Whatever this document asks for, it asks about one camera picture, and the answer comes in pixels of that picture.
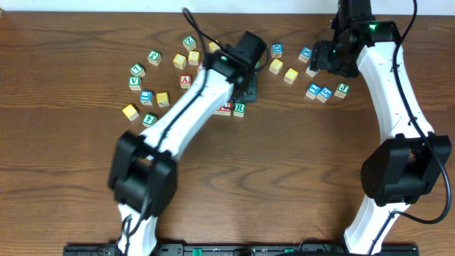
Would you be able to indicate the blue P block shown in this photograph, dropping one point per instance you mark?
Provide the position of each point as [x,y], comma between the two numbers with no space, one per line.
[311,73]

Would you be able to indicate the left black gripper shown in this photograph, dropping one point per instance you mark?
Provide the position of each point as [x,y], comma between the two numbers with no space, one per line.
[249,89]

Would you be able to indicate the yellow K block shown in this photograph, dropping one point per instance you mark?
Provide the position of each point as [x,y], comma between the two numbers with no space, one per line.
[162,99]

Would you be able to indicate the red A block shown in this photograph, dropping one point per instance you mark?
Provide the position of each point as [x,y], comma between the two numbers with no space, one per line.
[185,81]

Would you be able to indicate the yellow O block right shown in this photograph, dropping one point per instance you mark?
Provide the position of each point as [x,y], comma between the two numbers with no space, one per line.
[291,75]

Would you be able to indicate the yellow o block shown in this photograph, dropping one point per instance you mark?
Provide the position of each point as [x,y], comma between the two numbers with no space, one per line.
[213,46]
[291,75]

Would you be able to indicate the green 4 block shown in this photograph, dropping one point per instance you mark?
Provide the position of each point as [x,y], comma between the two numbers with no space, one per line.
[149,120]

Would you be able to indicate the green Z block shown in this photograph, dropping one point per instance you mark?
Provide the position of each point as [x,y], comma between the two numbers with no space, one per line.
[189,43]

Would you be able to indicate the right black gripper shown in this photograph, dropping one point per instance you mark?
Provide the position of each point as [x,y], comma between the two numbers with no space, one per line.
[320,57]

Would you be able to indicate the blue D block right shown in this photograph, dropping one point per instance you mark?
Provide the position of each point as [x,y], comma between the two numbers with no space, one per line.
[277,50]

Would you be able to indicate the yellow C block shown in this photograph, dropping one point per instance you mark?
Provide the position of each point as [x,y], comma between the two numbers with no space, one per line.
[180,61]

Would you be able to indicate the red I block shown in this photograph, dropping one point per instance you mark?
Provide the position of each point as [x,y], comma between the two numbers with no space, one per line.
[200,67]

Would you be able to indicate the green J block right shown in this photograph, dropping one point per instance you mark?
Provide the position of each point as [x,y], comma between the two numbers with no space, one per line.
[342,90]

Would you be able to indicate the blue X block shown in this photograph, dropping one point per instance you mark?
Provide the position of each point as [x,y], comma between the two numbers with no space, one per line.
[305,54]

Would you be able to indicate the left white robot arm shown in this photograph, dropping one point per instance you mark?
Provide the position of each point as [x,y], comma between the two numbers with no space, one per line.
[143,175]

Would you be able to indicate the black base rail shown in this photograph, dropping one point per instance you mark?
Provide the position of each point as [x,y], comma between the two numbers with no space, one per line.
[206,250]

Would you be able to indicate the green R block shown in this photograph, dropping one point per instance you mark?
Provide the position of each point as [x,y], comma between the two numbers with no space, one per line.
[239,109]

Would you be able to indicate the yellow S block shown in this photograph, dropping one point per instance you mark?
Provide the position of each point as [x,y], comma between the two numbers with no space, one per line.
[193,57]
[275,66]

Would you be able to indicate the red U block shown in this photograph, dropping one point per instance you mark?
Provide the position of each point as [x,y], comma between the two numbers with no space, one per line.
[226,109]

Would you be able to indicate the blue I block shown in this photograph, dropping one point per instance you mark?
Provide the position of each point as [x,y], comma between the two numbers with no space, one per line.
[313,91]

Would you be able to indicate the green 7 block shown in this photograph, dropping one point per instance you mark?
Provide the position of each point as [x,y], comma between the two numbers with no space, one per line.
[138,70]

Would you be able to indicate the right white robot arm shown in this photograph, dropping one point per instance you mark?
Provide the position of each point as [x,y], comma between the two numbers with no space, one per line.
[410,157]

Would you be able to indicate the green j block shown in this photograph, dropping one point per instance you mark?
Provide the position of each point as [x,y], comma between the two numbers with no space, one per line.
[154,57]
[342,90]

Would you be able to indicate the green V block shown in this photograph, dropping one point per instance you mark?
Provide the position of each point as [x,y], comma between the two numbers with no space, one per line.
[135,83]

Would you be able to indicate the blue L block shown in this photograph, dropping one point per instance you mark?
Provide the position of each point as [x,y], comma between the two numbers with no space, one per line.
[146,97]

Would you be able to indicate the blue G block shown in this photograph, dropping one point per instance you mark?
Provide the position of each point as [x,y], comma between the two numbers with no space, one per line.
[324,94]

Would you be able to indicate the yellow G block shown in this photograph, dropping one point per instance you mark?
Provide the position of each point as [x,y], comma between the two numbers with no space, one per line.
[131,112]

